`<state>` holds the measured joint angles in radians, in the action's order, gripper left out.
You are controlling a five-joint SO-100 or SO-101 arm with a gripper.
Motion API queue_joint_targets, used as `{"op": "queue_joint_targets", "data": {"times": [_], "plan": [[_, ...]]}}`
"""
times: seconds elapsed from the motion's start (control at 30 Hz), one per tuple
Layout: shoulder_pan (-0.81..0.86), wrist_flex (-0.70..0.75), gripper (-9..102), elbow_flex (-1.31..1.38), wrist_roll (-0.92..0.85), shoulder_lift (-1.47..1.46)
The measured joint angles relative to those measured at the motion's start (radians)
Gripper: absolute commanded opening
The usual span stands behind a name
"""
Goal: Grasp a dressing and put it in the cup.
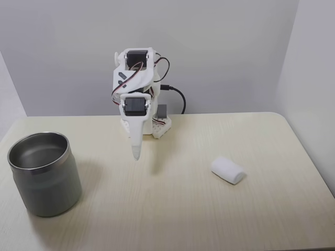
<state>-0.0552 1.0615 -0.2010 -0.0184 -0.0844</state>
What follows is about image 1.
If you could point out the grey clamp block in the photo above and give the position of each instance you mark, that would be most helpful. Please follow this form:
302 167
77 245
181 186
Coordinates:
162 112

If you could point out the stainless steel cup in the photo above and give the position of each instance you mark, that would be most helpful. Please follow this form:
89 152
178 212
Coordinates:
49 188

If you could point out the white gauze dressing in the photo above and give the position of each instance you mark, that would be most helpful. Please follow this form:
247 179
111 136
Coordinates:
228 170

